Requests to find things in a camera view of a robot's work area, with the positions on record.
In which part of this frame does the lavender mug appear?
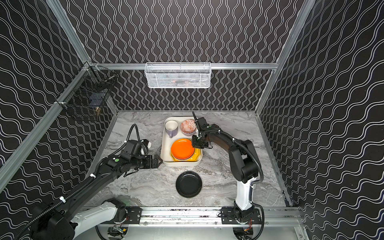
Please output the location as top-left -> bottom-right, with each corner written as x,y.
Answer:
165,120 -> 179,138

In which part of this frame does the yellow dotted scalloped plate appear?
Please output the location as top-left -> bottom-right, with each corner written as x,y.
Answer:
171,149 -> 201,162

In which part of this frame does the clear wire wall basket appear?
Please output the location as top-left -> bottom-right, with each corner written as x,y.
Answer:
145,62 -> 212,89

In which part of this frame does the black plate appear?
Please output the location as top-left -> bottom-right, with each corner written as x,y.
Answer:
176,171 -> 203,198

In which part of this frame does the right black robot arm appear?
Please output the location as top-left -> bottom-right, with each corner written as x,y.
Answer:
192,112 -> 264,224

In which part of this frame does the orange rimmed plate underneath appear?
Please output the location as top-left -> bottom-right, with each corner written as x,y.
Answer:
171,138 -> 195,162

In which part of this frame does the red patterned bowl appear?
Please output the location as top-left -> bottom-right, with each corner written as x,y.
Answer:
180,119 -> 197,132

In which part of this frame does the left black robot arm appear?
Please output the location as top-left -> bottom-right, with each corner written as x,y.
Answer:
14,136 -> 163,240

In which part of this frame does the black wire wall basket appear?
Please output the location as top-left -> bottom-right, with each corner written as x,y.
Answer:
58,62 -> 118,122

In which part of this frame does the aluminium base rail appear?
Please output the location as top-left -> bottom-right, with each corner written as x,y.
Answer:
59,205 -> 304,228

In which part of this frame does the white plastic bin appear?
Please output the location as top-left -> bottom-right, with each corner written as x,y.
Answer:
161,116 -> 203,167

